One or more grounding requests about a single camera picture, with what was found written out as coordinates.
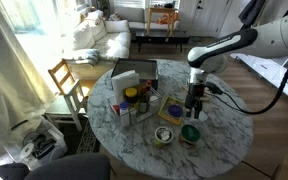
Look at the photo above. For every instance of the clear plastic organizer bin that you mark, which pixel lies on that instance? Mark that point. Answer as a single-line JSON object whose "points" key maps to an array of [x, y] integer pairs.
{"points": [[150, 111]]}

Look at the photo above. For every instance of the white sofa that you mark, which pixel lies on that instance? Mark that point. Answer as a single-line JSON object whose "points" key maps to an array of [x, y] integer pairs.
{"points": [[100, 40]]}

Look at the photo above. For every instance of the wooden chair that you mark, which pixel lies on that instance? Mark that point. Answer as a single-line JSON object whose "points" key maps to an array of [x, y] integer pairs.
{"points": [[67, 90]]}

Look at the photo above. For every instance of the yellow card box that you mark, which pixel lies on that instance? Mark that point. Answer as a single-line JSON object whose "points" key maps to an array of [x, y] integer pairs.
{"points": [[165, 111]]}

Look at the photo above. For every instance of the dark sauce bottle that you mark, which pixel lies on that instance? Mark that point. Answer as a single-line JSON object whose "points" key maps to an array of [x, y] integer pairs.
{"points": [[144, 100]]}

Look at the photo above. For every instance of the white bottle blue cap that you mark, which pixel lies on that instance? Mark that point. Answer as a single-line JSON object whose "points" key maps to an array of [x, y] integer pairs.
{"points": [[124, 113]]}

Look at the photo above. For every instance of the orange label food can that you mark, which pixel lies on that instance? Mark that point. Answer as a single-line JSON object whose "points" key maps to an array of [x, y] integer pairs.
{"points": [[185, 142]]}

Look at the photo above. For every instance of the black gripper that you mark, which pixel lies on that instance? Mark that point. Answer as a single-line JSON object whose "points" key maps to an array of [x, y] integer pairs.
{"points": [[194, 96]]}

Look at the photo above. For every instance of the small red cap bottle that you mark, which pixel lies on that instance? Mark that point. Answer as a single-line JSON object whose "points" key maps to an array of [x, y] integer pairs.
{"points": [[116, 109]]}

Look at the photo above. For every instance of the white interior door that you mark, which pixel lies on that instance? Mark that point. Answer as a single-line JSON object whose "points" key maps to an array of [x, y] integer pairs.
{"points": [[207, 16]]}

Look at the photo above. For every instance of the striped throw blanket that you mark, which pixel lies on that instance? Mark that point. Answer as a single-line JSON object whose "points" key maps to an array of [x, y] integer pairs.
{"points": [[84, 55]]}

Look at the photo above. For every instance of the small glass shaker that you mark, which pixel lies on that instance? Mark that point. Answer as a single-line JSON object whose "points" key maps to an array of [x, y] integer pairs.
{"points": [[133, 115]]}

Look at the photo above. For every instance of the white low cabinet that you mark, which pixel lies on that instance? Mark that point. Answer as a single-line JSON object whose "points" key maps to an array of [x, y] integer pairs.
{"points": [[274, 73]]}

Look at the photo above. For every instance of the dark open cardboard box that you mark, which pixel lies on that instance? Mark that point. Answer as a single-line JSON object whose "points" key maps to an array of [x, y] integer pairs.
{"points": [[140, 68]]}

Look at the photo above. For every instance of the green bowl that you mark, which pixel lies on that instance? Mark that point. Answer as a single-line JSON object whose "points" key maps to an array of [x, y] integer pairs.
{"points": [[190, 132]]}

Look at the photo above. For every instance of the white paper napkin pack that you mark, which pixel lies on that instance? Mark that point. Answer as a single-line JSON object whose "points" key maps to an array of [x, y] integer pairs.
{"points": [[124, 83]]}

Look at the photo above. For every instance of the wooden block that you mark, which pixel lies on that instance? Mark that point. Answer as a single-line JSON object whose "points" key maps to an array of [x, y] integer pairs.
{"points": [[206, 98], [186, 88]]}

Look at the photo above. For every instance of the dark hanging jacket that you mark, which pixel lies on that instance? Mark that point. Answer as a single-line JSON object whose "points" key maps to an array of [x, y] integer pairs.
{"points": [[250, 11]]}

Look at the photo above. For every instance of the yellow lid jar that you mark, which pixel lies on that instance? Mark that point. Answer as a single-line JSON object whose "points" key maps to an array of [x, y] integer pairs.
{"points": [[131, 94]]}

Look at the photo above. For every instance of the gray upholstered chair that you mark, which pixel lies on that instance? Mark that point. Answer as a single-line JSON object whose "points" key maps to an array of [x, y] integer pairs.
{"points": [[70, 168]]}

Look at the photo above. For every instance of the sheer white curtain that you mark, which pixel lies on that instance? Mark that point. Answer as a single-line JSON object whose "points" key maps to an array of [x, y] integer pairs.
{"points": [[7, 93]]}

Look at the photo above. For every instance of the white container in organizer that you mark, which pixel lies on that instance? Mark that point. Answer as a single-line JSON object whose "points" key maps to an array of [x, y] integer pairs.
{"points": [[154, 101]]}

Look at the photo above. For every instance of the dark coffee table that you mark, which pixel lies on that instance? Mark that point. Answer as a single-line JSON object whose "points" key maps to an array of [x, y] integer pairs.
{"points": [[162, 37]]}

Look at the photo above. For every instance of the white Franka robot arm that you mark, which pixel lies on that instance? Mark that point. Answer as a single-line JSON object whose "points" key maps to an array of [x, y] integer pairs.
{"points": [[250, 41]]}

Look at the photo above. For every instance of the clear storage bin with clutter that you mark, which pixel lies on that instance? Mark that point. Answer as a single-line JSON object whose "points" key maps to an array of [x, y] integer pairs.
{"points": [[40, 146]]}

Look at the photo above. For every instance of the yellow wooden side table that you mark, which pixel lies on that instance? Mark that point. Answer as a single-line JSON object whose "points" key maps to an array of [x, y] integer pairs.
{"points": [[160, 10]]}

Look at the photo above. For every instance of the green food can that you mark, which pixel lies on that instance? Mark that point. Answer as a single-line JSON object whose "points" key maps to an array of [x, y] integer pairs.
{"points": [[163, 136]]}

